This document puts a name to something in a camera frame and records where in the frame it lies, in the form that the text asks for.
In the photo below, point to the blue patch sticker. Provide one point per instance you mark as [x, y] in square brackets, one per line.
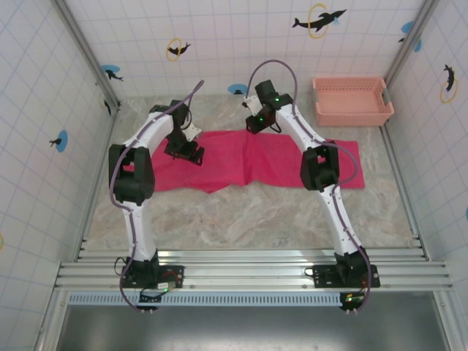
[407, 27]

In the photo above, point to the green circuit board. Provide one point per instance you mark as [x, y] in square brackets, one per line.
[165, 286]
[352, 298]

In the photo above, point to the aluminium side rail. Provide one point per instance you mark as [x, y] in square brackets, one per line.
[402, 175]
[97, 175]

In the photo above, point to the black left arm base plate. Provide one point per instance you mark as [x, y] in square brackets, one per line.
[175, 274]

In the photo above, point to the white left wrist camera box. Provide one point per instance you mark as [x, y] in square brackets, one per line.
[191, 132]

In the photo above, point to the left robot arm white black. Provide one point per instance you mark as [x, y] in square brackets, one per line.
[137, 226]

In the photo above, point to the aluminium mounting rail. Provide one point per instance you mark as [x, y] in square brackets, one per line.
[248, 270]

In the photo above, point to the left green circuit board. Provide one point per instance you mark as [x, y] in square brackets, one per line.
[165, 286]

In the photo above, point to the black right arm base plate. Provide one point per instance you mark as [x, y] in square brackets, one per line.
[321, 276]

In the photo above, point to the aluminium corner post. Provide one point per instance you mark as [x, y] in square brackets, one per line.
[411, 42]
[84, 51]

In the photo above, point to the blue circle fish sticker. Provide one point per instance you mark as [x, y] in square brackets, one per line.
[62, 140]

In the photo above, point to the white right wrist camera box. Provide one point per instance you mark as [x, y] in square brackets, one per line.
[251, 102]

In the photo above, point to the blue oval sticker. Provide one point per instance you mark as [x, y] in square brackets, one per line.
[235, 88]

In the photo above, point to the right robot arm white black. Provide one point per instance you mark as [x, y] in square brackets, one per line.
[338, 226]

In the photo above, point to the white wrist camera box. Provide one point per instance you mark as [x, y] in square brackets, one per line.
[191, 132]
[251, 102]

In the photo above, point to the half hidden dolphin sticker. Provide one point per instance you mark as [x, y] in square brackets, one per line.
[106, 104]

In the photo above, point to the right green circuit board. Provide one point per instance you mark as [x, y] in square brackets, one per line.
[352, 298]

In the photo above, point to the pink long pants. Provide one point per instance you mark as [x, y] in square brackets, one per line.
[226, 161]

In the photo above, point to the shark blue circle sticker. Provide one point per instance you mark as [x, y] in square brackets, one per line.
[111, 71]

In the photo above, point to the pink plastic basket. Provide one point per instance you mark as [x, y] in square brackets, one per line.
[351, 109]

